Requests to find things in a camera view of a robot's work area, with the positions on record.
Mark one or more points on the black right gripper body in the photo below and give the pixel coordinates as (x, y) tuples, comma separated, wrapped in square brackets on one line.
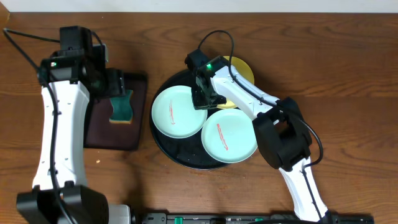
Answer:
[(201, 101)]

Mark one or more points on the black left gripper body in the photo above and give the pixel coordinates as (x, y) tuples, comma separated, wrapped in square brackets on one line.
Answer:
[(116, 82)]

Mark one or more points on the mint green plate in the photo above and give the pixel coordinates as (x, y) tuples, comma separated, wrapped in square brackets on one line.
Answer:
[(174, 115), (228, 136)]

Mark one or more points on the green and yellow sponge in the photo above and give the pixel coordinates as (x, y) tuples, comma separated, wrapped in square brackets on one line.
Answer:
[(122, 110)]

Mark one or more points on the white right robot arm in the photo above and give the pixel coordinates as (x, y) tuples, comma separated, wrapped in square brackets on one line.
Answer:
[(283, 137)]

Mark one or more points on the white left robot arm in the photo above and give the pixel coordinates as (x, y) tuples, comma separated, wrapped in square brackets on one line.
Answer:
[(59, 190)]

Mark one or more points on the round black tray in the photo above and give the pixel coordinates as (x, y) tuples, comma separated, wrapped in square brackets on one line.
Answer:
[(189, 151)]

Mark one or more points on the black rectangular tray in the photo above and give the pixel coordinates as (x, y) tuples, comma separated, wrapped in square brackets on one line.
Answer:
[(102, 133)]

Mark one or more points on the yellow plate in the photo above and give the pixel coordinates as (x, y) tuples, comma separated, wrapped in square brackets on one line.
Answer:
[(244, 69)]

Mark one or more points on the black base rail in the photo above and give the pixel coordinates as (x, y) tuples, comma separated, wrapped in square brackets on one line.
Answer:
[(163, 218)]

